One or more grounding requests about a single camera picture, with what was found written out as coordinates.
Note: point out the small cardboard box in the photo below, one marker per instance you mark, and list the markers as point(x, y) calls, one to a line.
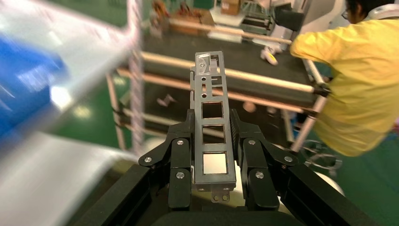
point(230, 6)

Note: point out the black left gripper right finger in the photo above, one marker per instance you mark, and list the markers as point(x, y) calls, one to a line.
point(261, 187)

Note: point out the white yellow handheld tool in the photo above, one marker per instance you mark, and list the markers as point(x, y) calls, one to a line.
point(268, 56)

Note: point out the black chair back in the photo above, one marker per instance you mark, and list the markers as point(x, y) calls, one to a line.
point(288, 18)

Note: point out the blue plastic bin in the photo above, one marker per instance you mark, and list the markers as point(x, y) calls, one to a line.
point(25, 84)

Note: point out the grey perforated metal bracket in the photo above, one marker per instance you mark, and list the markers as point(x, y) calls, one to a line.
point(213, 122)

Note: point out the brown box with clutter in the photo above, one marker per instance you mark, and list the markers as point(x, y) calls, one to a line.
point(187, 18)

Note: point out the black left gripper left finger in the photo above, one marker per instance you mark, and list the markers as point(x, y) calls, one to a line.
point(180, 187)

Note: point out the small white bracket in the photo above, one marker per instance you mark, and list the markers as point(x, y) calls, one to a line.
point(165, 101)

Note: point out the pipe-frame workbench with black mat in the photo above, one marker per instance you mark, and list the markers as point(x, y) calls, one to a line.
point(249, 50)

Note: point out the white machine housing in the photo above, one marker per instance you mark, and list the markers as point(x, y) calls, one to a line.
point(318, 15)

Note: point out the person in yellow jacket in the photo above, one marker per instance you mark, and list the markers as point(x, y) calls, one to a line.
point(358, 78)

